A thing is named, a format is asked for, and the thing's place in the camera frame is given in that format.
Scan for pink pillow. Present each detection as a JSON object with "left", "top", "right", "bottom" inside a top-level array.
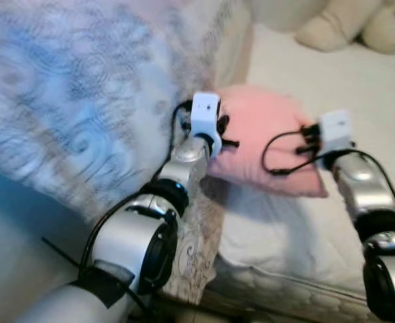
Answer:
[{"left": 207, "top": 84, "right": 329, "bottom": 199}]

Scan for beige plush toy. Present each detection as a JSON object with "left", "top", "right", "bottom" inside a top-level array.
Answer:
[{"left": 295, "top": 0, "right": 395, "bottom": 55}]

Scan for white blue patterned quilt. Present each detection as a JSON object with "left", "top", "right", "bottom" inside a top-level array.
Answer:
[{"left": 0, "top": 0, "right": 253, "bottom": 305}]

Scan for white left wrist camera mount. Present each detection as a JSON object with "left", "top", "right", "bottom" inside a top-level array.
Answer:
[{"left": 189, "top": 93, "right": 223, "bottom": 159}]

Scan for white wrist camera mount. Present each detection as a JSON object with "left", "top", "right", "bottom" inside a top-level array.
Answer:
[
  {"left": 189, "top": 93, "right": 223, "bottom": 159},
  {"left": 317, "top": 110, "right": 354, "bottom": 159}
]

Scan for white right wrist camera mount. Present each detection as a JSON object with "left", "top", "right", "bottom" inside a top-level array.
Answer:
[{"left": 317, "top": 110, "right": 354, "bottom": 159}]

